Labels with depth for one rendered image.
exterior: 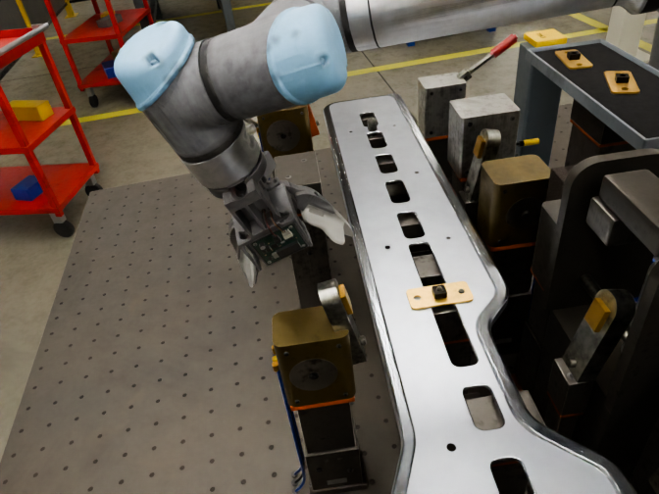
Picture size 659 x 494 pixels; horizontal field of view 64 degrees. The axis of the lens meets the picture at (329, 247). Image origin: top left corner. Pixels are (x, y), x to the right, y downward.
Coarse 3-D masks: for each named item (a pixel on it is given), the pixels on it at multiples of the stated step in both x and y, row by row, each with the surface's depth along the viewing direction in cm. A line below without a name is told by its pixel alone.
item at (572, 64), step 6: (558, 54) 92; (564, 54) 91; (570, 54) 89; (576, 54) 88; (564, 60) 89; (570, 60) 89; (576, 60) 89; (582, 60) 88; (570, 66) 87; (576, 66) 87; (582, 66) 86; (588, 66) 86
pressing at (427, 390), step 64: (384, 128) 113; (384, 192) 93; (448, 192) 90; (384, 256) 79; (448, 256) 78; (384, 320) 69; (448, 384) 60; (512, 384) 59; (512, 448) 53; (576, 448) 52
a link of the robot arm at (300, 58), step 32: (288, 0) 49; (256, 32) 43; (288, 32) 42; (320, 32) 42; (224, 64) 44; (256, 64) 43; (288, 64) 43; (320, 64) 42; (224, 96) 45; (256, 96) 45; (288, 96) 44; (320, 96) 46
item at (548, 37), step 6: (540, 30) 103; (546, 30) 103; (552, 30) 102; (528, 36) 102; (534, 36) 101; (540, 36) 100; (546, 36) 100; (552, 36) 100; (558, 36) 100; (564, 36) 99; (534, 42) 99; (540, 42) 99; (546, 42) 99; (552, 42) 99; (558, 42) 99; (564, 42) 99
